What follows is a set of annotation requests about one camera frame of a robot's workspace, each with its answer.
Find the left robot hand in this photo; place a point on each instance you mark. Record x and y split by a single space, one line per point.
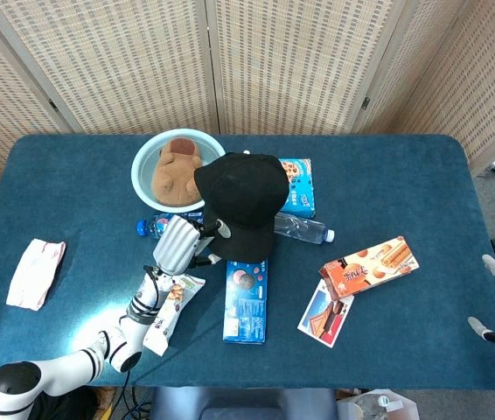
175 245

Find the black baseball cap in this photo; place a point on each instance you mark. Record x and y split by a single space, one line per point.
247 192

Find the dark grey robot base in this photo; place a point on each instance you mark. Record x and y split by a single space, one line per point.
243 404

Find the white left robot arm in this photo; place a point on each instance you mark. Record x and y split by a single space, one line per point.
77 367

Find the blue label drink bottle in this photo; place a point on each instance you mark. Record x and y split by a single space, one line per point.
151 226

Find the brown plush capybara toy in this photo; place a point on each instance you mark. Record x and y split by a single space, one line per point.
173 175

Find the white snack bag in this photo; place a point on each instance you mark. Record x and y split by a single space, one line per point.
166 315

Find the light blue plastic basin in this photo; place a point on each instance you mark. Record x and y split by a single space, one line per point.
141 175

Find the blue Oreo cookie box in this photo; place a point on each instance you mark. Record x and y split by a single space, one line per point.
245 306

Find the clear water bottle white cap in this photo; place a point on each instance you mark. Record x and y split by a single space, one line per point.
302 228

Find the blue chocolate chip cookie box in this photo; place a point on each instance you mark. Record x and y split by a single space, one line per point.
302 188

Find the pink white folded cloth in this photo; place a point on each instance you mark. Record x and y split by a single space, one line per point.
35 273

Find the orange biscuit box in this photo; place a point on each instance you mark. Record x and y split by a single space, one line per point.
361 271

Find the red palace postcard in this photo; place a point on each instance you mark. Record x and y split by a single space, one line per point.
324 317

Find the clear plastic storage bin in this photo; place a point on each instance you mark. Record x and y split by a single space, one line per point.
378 407

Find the black screen hinge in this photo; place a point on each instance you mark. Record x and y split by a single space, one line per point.
53 105
365 102

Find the woven bamboo folding screen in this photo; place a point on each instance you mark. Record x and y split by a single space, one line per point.
120 65

